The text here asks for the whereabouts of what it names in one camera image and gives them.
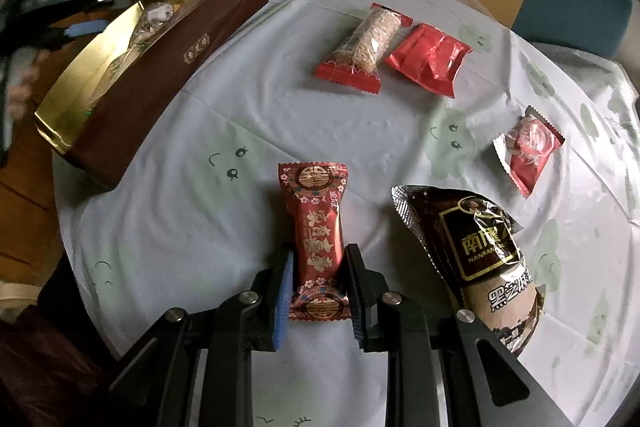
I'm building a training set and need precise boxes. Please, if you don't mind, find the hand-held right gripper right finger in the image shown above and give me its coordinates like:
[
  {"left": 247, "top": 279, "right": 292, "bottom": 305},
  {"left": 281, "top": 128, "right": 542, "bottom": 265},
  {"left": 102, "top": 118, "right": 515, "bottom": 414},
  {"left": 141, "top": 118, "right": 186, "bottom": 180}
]
[{"left": 344, "top": 243, "right": 573, "bottom": 427}]

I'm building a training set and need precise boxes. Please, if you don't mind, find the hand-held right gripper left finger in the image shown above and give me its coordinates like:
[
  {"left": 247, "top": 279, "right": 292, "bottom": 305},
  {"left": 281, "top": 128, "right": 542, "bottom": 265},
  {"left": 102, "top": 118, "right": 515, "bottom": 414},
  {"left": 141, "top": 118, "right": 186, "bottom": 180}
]
[{"left": 107, "top": 243, "right": 296, "bottom": 427}]

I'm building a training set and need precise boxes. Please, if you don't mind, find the red patterned snack packet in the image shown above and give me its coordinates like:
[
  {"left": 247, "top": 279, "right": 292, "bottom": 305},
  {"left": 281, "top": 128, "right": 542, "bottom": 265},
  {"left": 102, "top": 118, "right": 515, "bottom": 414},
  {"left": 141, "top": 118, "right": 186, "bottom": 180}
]
[{"left": 277, "top": 163, "right": 351, "bottom": 323}]

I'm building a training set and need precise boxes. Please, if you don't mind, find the brown box with gold inside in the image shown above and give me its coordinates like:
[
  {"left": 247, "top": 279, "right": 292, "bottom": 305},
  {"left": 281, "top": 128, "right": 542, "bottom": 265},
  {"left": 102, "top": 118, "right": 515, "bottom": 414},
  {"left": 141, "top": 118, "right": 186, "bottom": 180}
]
[{"left": 34, "top": 0, "right": 270, "bottom": 192}]

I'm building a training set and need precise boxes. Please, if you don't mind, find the dark brown snack packet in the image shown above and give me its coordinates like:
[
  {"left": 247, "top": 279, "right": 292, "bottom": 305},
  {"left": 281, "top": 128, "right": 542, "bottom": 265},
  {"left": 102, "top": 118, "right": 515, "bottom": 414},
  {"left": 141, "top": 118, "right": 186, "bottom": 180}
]
[{"left": 391, "top": 185, "right": 551, "bottom": 355}]

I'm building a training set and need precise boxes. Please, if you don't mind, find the small red candy packet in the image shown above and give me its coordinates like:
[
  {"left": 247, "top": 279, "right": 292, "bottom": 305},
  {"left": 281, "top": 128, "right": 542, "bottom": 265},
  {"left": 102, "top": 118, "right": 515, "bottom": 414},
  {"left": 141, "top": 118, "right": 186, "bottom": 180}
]
[{"left": 492, "top": 105, "right": 566, "bottom": 198}]

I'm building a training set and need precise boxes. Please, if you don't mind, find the clear red rice bar packet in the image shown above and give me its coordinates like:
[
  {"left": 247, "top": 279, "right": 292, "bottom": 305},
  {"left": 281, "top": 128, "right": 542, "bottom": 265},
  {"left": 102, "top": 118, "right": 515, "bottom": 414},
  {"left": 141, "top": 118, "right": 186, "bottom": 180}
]
[{"left": 315, "top": 3, "right": 413, "bottom": 94}]

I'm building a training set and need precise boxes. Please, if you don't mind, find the plain red snack packet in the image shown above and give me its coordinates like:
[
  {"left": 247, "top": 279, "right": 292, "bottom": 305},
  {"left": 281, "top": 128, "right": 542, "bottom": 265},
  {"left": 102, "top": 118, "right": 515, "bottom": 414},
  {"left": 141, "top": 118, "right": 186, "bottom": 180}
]
[{"left": 384, "top": 23, "right": 473, "bottom": 98}]

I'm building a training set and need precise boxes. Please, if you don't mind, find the person's left hand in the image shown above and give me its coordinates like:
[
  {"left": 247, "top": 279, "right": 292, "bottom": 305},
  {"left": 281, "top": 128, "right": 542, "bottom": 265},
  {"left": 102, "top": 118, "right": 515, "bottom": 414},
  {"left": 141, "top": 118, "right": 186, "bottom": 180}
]
[{"left": 5, "top": 49, "right": 51, "bottom": 122}]

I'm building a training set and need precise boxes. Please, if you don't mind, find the white printed tablecloth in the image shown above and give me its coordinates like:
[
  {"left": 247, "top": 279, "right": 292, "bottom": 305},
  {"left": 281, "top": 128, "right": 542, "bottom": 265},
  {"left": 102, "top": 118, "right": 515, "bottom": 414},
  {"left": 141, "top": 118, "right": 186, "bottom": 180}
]
[{"left": 52, "top": 0, "right": 640, "bottom": 427}]

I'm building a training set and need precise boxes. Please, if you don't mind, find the dark brown leather chair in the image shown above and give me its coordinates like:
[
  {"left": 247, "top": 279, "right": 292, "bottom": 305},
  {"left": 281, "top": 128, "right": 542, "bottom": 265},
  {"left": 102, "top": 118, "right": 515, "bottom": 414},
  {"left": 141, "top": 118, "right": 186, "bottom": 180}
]
[{"left": 0, "top": 252, "right": 136, "bottom": 427}]

